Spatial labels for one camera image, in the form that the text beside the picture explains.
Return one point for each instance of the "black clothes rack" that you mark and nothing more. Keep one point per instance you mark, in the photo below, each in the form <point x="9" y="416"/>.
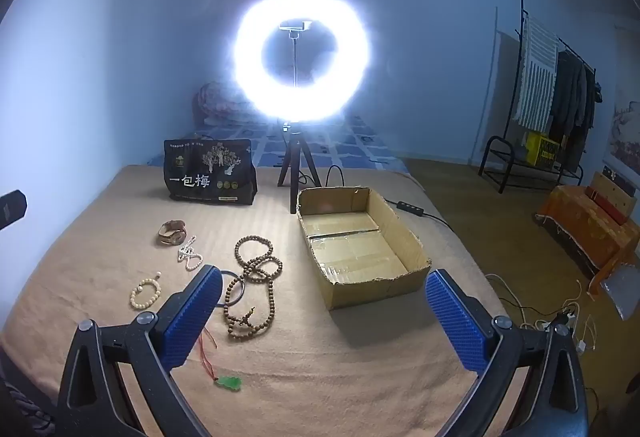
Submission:
<point x="500" y="147"/>

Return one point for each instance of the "orange cloth covered box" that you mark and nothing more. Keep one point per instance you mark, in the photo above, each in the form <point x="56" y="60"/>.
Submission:
<point x="585" y="227"/>

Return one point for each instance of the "blue patterned bedsheet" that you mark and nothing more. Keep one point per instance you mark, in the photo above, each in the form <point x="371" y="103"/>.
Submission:
<point x="350" y="149"/>

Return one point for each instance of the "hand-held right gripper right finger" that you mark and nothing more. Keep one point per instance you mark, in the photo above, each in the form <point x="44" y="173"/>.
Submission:
<point x="455" y="322"/>

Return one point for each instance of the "black printed snack bag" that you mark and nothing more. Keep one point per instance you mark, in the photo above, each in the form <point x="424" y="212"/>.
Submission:
<point x="210" y="172"/>

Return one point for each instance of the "yellow crate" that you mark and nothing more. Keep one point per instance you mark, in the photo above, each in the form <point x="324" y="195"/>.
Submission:
<point x="542" y="148"/>

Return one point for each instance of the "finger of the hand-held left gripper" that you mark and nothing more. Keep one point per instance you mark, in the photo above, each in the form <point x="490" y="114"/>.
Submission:
<point x="12" y="208"/>

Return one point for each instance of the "wooden board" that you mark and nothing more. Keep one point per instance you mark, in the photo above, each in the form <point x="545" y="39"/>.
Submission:
<point x="617" y="192"/>

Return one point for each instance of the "striped towel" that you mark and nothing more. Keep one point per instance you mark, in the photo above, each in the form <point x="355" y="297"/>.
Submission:
<point x="537" y="72"/>

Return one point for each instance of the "wall poster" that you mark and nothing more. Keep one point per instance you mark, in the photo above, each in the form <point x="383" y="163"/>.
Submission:
<point x="625" y="137"/>

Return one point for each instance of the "phone clamp on pole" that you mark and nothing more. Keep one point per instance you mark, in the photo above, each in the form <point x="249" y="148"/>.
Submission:
<point x="295" y="29"/>

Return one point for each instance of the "blue bangle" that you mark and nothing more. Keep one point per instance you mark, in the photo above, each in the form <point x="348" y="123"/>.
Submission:
<point x="242" y="287"/>

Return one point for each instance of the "silver foil sheet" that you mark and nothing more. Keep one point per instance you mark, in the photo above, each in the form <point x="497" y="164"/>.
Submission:
<point x="625" y="292"/>

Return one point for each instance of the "black tripod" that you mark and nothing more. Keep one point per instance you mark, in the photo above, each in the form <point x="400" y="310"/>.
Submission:
<point x="293" y="167"/>

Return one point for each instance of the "dark hanging clothes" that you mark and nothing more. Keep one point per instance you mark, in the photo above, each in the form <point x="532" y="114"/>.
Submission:
<point x="572" y="92"/>

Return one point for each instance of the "cardboard box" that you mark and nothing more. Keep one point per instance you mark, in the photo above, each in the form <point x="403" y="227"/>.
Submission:
<point x="350" y="247"/>

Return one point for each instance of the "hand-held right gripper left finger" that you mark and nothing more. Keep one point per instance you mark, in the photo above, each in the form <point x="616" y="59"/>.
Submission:
<point x="192" y="317"/>

